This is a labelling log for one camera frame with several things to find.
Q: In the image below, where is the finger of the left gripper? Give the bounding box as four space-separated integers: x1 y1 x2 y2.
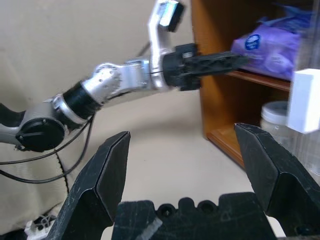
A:
186 61 245 79
193 51 250 66

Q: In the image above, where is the white box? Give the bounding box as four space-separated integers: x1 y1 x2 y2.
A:
284 0 320 176

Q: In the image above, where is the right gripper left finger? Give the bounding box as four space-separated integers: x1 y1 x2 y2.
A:
47 131 131 240

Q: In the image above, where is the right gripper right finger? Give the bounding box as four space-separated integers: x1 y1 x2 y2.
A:
234 122 320 238

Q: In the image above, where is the wooden cabinet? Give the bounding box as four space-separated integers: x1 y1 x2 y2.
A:
191 0 320 171

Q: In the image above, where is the purple tissue pack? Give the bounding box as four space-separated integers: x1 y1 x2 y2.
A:
229 3 315 81

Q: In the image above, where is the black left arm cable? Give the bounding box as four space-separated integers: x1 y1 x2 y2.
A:
0 41 151 185

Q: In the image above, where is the white bottle blue label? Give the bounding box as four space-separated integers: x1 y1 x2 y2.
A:
259 100 296 151

